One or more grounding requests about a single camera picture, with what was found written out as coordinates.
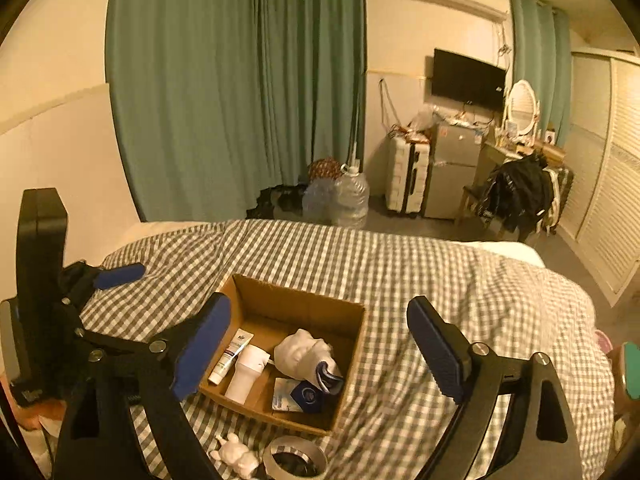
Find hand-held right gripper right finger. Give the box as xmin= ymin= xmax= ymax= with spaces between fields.
xmin=406 ymin=296 xmax=583 ymax=480

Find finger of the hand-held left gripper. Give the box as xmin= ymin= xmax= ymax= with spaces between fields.
xmin=92 ymin=262 xmax=146 ymax=292
xmin=74 ymin=326 xmax=153 ymax=355

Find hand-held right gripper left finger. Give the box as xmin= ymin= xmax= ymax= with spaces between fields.
xmin=52 ymin=292 xmax=232 ymax=480

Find brown cardboard box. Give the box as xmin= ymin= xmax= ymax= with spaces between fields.
xmin=198 ymin=274 xmax=367 ymax=436

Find white cream tube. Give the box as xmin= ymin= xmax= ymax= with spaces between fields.
xmin=209 ymin=327 xmax=254 ymax=386

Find white plastic bottle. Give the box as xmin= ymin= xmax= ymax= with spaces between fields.
xmin=225 ymin=345 xmax=271 ymax=405

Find grey checked blanket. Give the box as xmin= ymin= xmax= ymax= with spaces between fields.
xmin=80 ymin=219 xmax=616 ymax=480

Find white blue packet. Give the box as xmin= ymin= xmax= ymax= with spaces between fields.
xmin=272 ymin=377 xmax=307 ymax=414

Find white rolled socks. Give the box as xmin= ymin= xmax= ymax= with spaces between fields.
xmin=274 ymin=329 xmax=346 ymax=396

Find orange cloth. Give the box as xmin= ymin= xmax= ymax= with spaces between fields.
xmin=14 ymin=400 xmax=67 ymax=432

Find white toy figure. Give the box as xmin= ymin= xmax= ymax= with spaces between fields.
xmin=209 ymin=433 xmax=261 ymax=477

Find grey tape roll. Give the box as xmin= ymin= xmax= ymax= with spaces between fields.
xmin=262 ymin=436 xmax=329 ymax=480

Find wooden chair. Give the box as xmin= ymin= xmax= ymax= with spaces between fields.
xmin=454 ymin=161 xmax=562 ymax=242

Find black bag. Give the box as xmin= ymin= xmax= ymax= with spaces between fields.
xmin=247 ymin=184 xmax=309 ymax=220

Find clear large water bottle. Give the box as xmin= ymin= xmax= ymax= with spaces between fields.
xmin=332 ymin=159 xmax=371 ymax=230

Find white suitcase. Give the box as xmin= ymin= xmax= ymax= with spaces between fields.
xmin=384 ymin=132 xmax=432 ymax=219

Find grey small fridge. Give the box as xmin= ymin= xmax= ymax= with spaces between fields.
xmin=423 ymin=122 xmax=484 ymax=221

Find black jacket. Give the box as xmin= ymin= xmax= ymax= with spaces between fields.
xmin=477 ymin=154 xmax=556 ymax=235

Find bluish large water bottle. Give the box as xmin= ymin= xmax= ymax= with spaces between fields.
xmin=301 ymin=177 xmax=341 ymax=224

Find teal round item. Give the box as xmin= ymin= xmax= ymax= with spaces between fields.
xmin=613 ymin=342 xmax=640 ymax=402

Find checked fabric bag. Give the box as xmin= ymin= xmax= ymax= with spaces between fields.
xmin=543 ymin=165 xmax=575 ymax=234

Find dressing table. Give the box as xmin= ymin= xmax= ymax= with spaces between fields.
xmin=479 ymin=136 xmax=547 ymax=173

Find brown patterned bag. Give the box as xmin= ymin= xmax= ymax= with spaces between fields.
xmin=306 ymin=157 xmax=344 ymax=181

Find wide green curtain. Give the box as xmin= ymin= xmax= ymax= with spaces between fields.
xmin=105 ymin=0 xmax=369 ymax=224

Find clear plastic bag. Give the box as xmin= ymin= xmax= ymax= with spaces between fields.
xmin=409 ymin=106 xmax=437 ymax=132

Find white louvred wardrobe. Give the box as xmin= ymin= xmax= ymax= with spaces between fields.
xmin=556 ymin=47 xmax=640 ymax=309

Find white oval vanity mirror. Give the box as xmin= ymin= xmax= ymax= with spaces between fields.
xmin=502 ymin=79 xmax=542 ymax=139

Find narrow green curtain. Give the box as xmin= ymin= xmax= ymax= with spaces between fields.
xmin=509 ymin=0 xmax=572 ymax=150

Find hanging wall cable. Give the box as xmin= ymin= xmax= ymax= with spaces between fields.
xmin=378 ymin=77 xmax=397 ymax=132

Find black wall television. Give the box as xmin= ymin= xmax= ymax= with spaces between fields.
xmin=431 ymin=48 xmax=507 ymax=113

